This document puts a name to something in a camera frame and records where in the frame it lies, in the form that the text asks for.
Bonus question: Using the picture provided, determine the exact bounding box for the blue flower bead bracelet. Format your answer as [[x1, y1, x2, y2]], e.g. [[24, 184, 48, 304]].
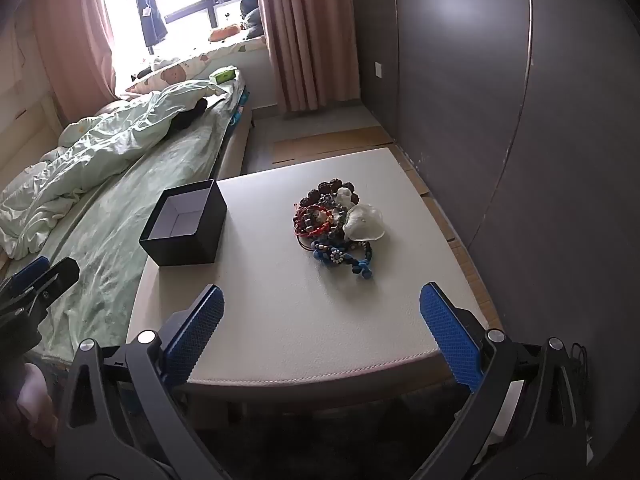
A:
[[312, 239, 353, 267]]

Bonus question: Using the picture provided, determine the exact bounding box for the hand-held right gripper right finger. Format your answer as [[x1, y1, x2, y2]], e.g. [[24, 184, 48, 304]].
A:
[[400, 281, 593, 480]]

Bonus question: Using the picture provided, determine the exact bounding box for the person's left hand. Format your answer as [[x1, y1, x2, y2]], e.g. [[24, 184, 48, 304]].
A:
[[14, 364, 57, 448]]

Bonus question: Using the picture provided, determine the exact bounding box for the black cloth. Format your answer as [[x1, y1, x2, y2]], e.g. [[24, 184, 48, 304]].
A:
[[172, 97, 209, 131]]

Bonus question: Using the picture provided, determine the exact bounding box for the black square box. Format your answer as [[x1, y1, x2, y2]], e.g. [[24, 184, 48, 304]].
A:
[[138, 178, 229, 267]]

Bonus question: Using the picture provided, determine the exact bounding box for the flattened brown cardboard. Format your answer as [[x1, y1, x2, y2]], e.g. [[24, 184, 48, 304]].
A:
[[272, 126, 502, 332]]

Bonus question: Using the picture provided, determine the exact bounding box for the beige headboard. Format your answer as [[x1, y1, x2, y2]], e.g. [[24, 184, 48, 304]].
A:
[[0, 25, 67, 183]]

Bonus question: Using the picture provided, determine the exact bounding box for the dark cushion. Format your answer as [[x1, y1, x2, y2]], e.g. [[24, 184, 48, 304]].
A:
[[239, 0, 267, 39]]

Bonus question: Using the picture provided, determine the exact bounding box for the red cord bracelet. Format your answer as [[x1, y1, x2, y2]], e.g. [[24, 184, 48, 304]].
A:
[[294, 203, 336, 239]]

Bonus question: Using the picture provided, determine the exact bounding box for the dark hanging garment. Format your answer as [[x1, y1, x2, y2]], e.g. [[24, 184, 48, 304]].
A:
[[124, 0, 169, 54]]

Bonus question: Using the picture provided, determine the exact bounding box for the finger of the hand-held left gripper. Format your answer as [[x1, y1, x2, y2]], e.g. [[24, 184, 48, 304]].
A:
[[17, 257, 81, 308], [9, 256, 52, 287]]

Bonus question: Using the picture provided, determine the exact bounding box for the pale green quilt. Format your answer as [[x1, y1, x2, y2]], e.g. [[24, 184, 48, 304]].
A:
[[0, 80, 229, 261]]

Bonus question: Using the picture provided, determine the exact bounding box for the brown large bead bracelet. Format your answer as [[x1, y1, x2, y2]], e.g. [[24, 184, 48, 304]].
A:
[[293, 176, 362, 233]]

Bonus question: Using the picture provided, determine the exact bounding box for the bear print pillow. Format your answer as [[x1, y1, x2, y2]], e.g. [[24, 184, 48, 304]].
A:
[[125, 57, 202, 96]]

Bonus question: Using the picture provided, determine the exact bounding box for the black cable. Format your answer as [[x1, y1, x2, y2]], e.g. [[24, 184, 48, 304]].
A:
[[569, 342, 592, 411]]

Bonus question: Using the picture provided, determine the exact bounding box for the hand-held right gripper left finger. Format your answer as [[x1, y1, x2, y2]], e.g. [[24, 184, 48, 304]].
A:
[[55, 284, 236, 480]]

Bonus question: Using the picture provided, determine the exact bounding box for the blue knotted cord bracelet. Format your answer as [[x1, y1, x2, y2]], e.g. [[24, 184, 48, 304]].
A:
[[349, 240, 377, 279]]

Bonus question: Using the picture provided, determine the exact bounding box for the pink curtain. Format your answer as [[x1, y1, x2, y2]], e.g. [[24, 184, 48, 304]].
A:
[[30, 0, 119, 122], [255, 0, 362, 114]]

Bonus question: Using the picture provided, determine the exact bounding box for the bed with green sheet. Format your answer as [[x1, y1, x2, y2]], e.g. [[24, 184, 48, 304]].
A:
[[0, 67, 254, 362]]

